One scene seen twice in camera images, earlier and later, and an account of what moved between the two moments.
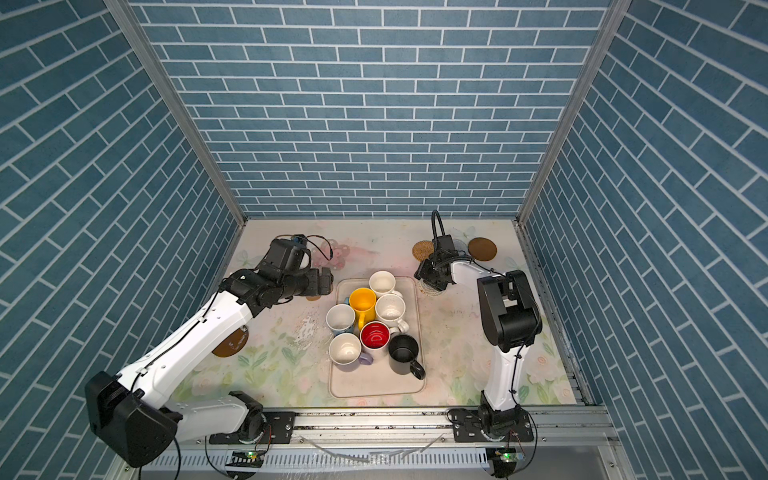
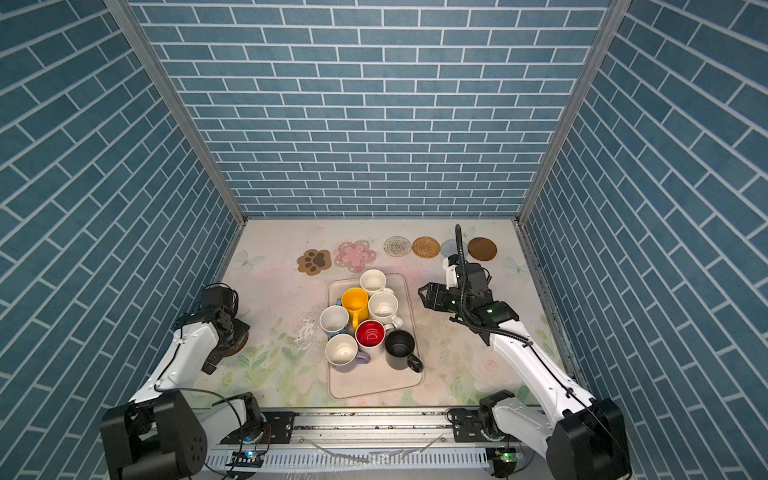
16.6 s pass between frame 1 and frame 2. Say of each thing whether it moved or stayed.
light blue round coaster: stayed
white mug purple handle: stayed
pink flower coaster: moved
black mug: stayed
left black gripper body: moved
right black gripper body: moved
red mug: stayed
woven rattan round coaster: stayed
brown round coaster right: stayed
